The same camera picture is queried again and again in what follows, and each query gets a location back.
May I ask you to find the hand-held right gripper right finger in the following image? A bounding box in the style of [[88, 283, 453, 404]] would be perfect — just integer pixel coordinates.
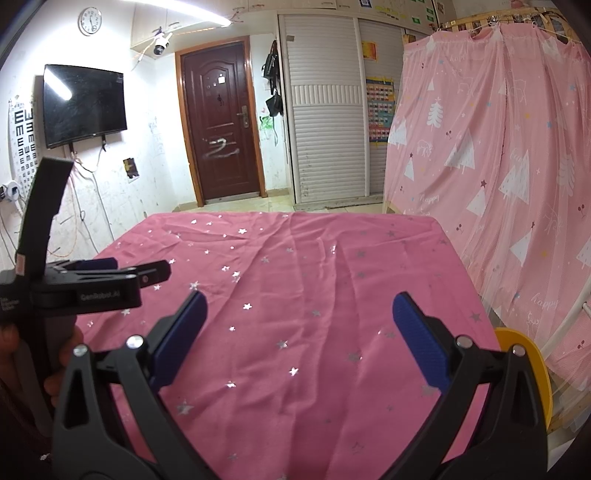
[[383, 292, 550, 480]]

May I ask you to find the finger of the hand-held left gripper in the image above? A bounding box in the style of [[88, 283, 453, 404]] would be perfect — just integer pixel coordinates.
[[69, 261, 171, 289], [46, 258, 118, 274]]

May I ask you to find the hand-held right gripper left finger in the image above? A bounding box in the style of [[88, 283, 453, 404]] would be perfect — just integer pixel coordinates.
[[52, 291, 219, 480]]

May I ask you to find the yellow plastic basin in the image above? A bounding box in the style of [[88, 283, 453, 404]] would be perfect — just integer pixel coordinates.
[[494, 327, 552, 432]]

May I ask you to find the person's left hand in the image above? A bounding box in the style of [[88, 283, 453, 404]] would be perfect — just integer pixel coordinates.
[[44, 339, 86, 409]]

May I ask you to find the pink starred tablecloth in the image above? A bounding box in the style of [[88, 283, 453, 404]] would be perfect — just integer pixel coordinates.
[[76, 211, 504, 480]]

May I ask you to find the eye chart poster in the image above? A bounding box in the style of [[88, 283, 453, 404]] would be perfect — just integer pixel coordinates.
[[9, 97, 40, 195]]

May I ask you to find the dark red door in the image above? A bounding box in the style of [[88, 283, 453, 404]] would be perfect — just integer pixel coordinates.
[[174, 37, 267, 208]]

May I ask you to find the white louvred wardrobe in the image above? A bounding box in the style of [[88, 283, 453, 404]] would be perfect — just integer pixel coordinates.
[[277, 13, 407, 206]]

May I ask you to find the colour chart poster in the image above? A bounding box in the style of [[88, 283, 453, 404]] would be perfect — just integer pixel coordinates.
[[366, 78, 397, 146]]

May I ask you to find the black wall television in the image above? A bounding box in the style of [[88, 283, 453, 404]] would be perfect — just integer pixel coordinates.
[[43, 64, 129, 149]]

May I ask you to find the white security camera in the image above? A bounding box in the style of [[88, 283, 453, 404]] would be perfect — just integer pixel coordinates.
[[151, 28, 174, 57]]

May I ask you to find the round wall clock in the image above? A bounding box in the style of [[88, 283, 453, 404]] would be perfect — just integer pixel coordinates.
[[77, 7, 103, 36]]

